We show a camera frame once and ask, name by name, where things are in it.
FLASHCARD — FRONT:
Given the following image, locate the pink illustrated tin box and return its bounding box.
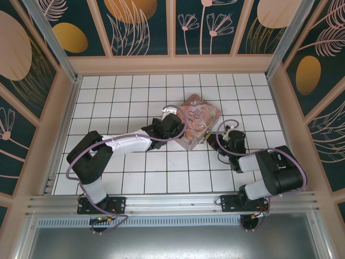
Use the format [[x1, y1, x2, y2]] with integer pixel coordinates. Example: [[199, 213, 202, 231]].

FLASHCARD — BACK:
[[176, 93, 223, 152]]

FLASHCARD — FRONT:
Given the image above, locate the grey metal sheet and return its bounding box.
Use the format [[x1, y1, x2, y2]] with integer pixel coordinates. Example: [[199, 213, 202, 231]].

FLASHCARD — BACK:
[[15, 226, 333, 259]]

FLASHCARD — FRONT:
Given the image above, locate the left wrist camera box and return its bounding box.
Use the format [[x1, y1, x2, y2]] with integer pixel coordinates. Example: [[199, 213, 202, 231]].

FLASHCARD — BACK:
[[161, 106, 179, 116]]

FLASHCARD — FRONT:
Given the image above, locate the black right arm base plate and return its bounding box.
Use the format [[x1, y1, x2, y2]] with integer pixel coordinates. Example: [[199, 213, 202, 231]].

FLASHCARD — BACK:
[[220, 194, 270, 214]]

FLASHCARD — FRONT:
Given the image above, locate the aluminium mounting rail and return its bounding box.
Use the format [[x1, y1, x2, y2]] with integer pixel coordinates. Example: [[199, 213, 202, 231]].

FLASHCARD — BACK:
[[25, 190, 320, 217]]

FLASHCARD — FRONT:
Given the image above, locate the slotted grey cable duct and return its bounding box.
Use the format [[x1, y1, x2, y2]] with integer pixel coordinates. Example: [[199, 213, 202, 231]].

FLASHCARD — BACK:
[[36, 216, 318, 228]]

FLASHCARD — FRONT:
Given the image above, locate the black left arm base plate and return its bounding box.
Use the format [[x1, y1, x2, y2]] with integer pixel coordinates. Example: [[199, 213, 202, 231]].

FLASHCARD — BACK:
[[77, 196, 127, 215]]

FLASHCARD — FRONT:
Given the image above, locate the aluminium frame post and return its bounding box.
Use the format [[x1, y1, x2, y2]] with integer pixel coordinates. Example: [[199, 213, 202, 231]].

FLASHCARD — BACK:
[[21, 0, 83, 85], [265, 0, 320, 79]]

